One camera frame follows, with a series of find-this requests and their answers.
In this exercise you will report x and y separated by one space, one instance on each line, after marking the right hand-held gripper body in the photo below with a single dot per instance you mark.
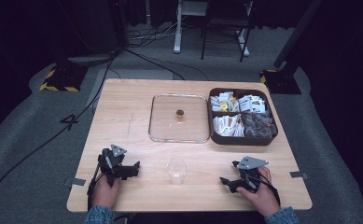
249 172

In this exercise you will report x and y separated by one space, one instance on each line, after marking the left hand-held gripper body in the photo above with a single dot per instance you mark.
111 161

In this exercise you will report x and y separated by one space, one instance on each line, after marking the person's right hand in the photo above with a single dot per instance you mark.
261 196

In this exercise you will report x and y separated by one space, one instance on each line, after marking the person's left hand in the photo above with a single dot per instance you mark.
105 193

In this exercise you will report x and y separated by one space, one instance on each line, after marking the brown compartment box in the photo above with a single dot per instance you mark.
243 140

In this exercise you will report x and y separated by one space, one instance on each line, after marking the plain white packets pile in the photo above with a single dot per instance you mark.
229 126

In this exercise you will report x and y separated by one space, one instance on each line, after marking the grey tape piece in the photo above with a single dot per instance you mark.
78 182
298 174

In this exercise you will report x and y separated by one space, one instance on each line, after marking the clear plastic cup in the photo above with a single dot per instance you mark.
177 171

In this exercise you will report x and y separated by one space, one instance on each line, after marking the dark tea bags pile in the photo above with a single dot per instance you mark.
258 125

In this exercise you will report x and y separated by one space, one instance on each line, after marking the white dark-printed packets pile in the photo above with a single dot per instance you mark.
252 104

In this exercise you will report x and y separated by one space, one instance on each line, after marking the white and yellow packets pile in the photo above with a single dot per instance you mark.
223 102

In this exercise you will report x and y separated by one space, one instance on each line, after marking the clear lid with gold knob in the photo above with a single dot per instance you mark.
179 119

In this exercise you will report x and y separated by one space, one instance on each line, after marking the striped black stand base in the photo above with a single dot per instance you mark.
64 78
282 82

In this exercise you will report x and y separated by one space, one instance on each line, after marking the white desk leg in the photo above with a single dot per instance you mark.
244 43
178 31

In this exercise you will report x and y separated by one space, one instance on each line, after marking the black chair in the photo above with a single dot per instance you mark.
226 21

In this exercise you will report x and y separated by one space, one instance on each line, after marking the slanted dark metal pole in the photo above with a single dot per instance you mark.
297 31

